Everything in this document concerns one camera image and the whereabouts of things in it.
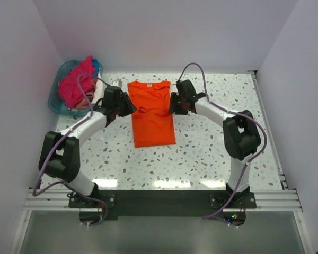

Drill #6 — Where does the magenta t shirt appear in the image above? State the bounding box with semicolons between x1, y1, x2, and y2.
58;55;97;110

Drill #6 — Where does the white t shirt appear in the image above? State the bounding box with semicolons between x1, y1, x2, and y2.
91;73;105;104

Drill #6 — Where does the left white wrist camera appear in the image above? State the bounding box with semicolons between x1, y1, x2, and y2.
113;79;122;88

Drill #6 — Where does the orange t shirt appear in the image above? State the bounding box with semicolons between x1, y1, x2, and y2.
128;80;176;148

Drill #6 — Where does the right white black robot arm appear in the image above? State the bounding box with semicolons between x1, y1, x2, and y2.
169;80;261;208

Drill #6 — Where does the teal laundry basket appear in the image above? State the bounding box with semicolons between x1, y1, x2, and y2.
48;60;103;117

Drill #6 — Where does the light pink t shirt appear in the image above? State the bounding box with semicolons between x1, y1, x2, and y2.
74;90;94;110

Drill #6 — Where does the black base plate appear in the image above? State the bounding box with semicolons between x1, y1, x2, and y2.
67;190;257;225

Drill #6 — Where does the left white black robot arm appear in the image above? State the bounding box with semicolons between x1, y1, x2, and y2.
32;86;136;207

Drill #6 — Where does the blue t shirt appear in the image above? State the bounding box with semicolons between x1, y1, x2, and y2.
92;59;102;77

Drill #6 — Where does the aluminium rail frame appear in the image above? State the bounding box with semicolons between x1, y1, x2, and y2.
11;71;314;253

